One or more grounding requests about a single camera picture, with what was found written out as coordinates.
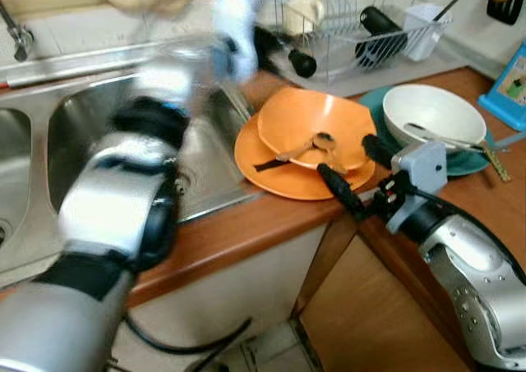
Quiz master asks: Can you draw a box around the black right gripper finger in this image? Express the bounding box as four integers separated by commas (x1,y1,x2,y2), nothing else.
362,134,398,174
316,163,371,223

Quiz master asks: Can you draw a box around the orange bowl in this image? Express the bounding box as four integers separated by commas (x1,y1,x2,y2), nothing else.
256,87,377,172

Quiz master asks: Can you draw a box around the orange topped kitchen counter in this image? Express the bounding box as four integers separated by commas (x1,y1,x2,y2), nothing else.
0,64,526,372

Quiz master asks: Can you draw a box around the black round-ended utensil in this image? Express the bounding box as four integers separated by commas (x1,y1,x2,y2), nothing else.
288,49,318,80

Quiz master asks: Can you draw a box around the short metal spoon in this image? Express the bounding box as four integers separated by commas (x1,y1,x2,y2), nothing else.
316,138,350,176

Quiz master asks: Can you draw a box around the long metal spoon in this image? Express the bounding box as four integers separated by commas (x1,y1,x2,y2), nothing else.
404,122,487,153

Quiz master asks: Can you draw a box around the cream mug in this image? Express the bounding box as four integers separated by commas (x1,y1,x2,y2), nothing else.
285,0,327,36

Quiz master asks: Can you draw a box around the orange plate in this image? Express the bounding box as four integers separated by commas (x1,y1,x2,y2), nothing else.
233,113,377,201

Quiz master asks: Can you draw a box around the white bowl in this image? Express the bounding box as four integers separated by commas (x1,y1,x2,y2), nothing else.
382,84,487,155

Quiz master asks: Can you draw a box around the grey drain tray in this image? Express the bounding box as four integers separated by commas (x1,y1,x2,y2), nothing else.
316,48,469,98

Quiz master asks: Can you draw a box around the teal plate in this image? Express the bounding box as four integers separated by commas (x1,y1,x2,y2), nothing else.
359,85,494,177

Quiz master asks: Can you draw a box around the black bottle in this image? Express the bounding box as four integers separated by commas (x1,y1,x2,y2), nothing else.
355,7,409,69

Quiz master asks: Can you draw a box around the stainless steel sink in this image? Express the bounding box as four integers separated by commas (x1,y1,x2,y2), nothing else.
0,39,265,278

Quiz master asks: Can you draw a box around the white cutlery holder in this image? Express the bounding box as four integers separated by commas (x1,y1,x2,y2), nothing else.
403,2,446,62

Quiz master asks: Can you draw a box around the blue cardboard box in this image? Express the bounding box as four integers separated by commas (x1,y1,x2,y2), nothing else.
478,42,526,132

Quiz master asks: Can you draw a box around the dark thin utensil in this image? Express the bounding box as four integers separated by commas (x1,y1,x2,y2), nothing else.
431,0,465,24

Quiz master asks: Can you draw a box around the black and wood brush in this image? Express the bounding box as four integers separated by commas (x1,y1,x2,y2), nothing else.
487,0,525,25

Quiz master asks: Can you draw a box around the metal faucet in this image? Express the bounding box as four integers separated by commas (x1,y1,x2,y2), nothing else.
0,0,35,65

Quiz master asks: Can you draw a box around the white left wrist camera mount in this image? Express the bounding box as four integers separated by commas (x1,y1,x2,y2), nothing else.
211,0,270,84

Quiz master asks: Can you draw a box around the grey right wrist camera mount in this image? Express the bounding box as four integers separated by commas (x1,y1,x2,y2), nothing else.
386,140,450,235

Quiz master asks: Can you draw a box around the white wire dish rack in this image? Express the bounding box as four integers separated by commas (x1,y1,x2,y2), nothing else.
265,0,454,85

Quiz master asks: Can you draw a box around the black handled metal spoon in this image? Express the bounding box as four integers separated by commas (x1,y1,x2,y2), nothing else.
253,132,334,173

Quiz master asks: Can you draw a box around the brown handled utensil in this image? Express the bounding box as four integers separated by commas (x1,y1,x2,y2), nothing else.
479,142,512,184

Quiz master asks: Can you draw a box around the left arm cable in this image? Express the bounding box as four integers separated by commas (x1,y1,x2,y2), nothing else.
123,315,252,372

